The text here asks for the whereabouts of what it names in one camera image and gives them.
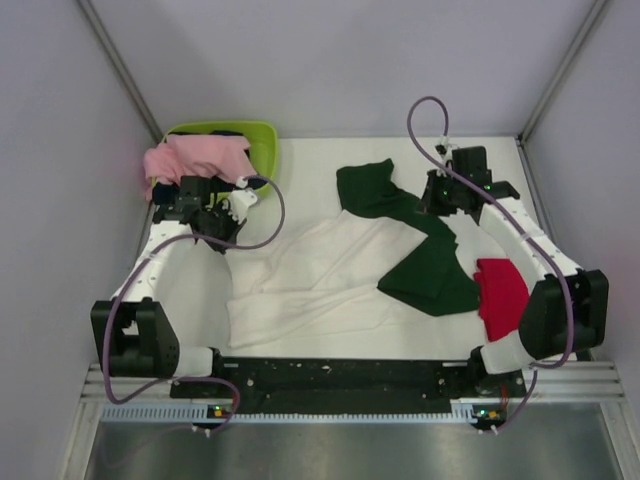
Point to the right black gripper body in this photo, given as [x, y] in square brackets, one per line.
[442, 196]

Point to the lime green plastic basin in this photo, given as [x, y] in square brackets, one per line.
[263, 138]

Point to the white and green t-shirt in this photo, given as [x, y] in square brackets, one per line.
[379, 262]

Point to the folded red t-shirt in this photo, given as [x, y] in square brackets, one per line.
[503, 296]

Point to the grey slotted cable duct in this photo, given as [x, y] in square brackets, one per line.
[215, 413]

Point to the pink t-shirt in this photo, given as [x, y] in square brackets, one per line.
[197, 155]

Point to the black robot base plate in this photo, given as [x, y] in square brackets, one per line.
[353, 386]

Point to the navy blue t-shirt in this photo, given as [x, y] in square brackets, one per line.
[165, 194]

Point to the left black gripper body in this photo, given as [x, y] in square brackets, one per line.
[220, 224]

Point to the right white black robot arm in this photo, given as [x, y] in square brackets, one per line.
[567, 306]

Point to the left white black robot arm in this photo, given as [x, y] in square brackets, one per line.
[135, 333]

